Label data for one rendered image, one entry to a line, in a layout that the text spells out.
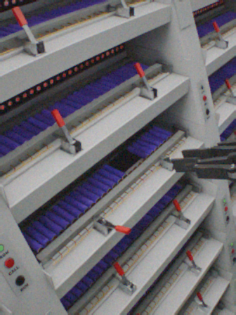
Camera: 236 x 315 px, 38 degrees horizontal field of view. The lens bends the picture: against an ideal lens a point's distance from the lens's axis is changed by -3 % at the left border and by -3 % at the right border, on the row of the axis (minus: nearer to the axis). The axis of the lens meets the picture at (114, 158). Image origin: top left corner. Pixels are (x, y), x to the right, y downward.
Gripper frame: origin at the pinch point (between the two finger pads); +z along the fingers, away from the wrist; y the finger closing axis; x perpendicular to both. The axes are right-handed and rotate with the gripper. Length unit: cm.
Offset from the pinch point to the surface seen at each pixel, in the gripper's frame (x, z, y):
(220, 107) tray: 5, 22, -48
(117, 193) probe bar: 3.8, 18.8, 7.2
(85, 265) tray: 10.2, 15.0, 25.0
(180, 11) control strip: -28.6, 9.8, -29.3
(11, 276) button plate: 0.2, 11.7, 39.5
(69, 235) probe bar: 4.2, 18.0, 23.4
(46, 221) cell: 0.9, 24.4, 24.0
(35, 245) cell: 2.5, 21.4, 29.8
